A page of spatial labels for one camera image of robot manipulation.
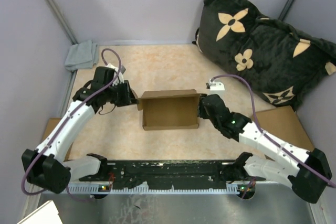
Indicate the brown cardboard box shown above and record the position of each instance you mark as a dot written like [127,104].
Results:
[169,109]

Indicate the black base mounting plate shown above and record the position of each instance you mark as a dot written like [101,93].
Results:
[182,174]

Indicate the folded cardboard box right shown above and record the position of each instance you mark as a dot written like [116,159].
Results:
[283,123]

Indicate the aluminium rail frame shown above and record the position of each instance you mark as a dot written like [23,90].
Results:
[177,192]

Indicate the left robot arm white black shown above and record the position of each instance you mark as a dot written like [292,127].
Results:
[65,134]

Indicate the black floral plush pillow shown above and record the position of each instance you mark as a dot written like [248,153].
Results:
[281,64]

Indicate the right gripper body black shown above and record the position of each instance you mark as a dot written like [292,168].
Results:
[203,113]

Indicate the grey folded cloth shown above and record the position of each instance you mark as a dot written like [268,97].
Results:
[82,56]

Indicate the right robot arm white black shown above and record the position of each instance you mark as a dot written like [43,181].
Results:
[262,142]

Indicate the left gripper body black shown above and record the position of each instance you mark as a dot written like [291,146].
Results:
[121,94]

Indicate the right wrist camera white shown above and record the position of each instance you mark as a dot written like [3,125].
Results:
[215,87]

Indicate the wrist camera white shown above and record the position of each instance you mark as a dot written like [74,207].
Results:
[215,87]
[118,72]

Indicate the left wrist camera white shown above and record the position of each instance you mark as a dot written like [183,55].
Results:
[118,72]

